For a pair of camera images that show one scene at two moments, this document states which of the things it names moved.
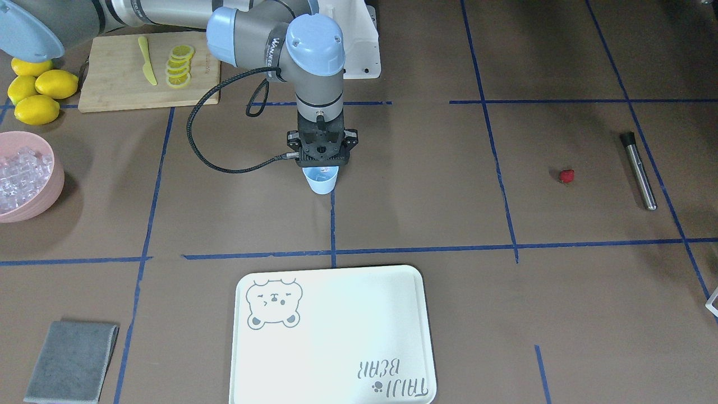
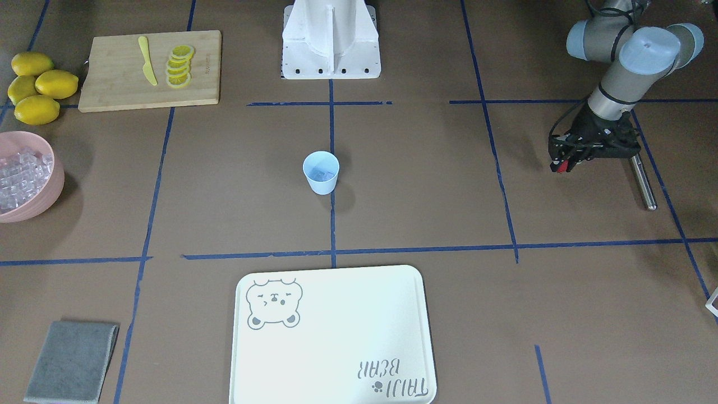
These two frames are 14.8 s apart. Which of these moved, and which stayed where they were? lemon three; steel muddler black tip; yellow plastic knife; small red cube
Moved: small red cube
Stayed: lemon three; yellow plastic knife; steel muddler black tip
